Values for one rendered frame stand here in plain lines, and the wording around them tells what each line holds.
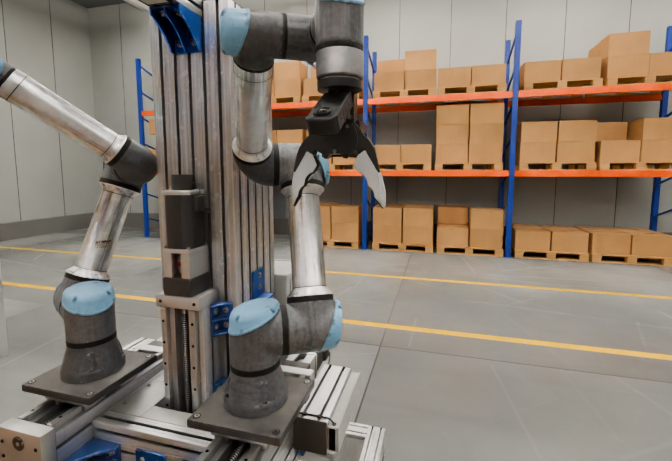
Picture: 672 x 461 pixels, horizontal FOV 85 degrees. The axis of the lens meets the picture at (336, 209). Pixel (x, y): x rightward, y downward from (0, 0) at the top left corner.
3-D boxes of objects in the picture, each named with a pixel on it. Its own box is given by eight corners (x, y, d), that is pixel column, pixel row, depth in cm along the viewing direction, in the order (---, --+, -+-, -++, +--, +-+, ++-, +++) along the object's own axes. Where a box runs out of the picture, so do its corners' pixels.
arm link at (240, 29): (230, 159, 103) (219, -13, 61) (270, 159, 106) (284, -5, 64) (231, 194, 98) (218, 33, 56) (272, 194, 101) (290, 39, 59)
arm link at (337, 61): (358, 43, 53) (305, 49, 55) (358, 76, 54) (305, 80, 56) (367, 59, 60) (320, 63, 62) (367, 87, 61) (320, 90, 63)
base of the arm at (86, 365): (97, 351, 111) (94, 320, 110) (138, 358, 106) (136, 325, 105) (45, 378, 96) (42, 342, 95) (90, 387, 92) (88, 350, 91)
